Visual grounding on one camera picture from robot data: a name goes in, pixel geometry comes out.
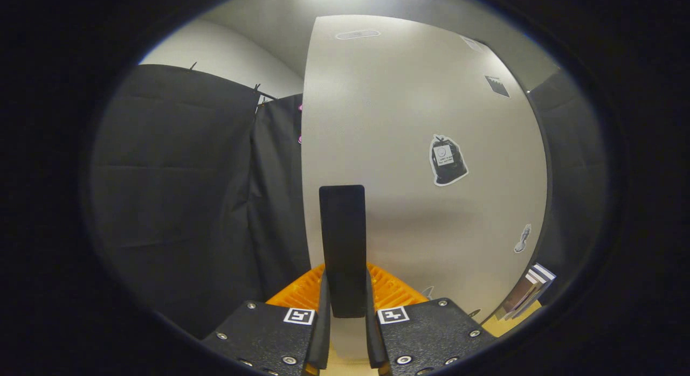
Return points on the brown spine book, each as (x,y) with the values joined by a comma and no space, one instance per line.
(530,292)

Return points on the white cabinet door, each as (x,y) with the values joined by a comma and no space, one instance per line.
(404,123)

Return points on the pink spine book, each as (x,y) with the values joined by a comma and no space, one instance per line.
(512,301)

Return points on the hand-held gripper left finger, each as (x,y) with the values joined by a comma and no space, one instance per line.
(322,343)

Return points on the grey blue book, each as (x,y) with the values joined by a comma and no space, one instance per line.
(542,273)

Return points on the black backdrop cloth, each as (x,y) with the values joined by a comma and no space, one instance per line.
(172,203)

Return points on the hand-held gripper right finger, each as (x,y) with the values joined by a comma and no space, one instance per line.
(374,343)

